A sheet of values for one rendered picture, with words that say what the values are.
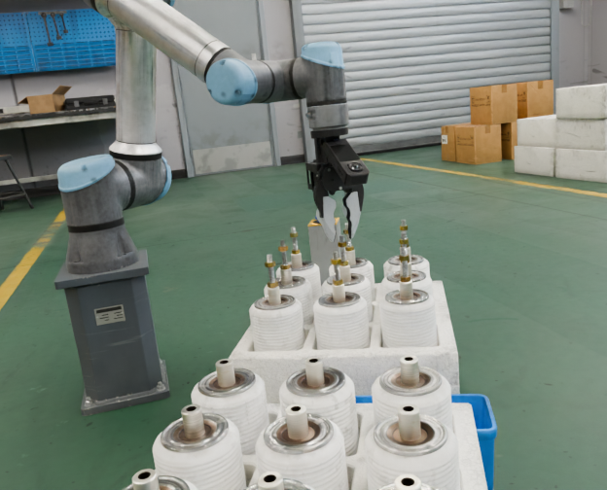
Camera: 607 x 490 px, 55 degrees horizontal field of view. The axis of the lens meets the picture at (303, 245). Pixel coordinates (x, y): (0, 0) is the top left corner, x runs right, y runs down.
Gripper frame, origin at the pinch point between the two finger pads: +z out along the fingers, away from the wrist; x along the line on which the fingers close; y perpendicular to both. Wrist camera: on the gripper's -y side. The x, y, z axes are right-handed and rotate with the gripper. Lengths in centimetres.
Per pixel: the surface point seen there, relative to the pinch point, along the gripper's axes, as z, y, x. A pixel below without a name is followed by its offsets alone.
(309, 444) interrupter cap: 9, -50, 27
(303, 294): 10.9, 2.0, 8.4
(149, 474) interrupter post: 7, -50, 43
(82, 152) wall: -3, 518, 46
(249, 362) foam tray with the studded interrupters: 17.3, -8.5, 23.3
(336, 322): 11.7, -13.5, 8.5
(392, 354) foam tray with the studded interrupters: 16.6, -20.6, 1.9
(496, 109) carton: -7, 288, -265
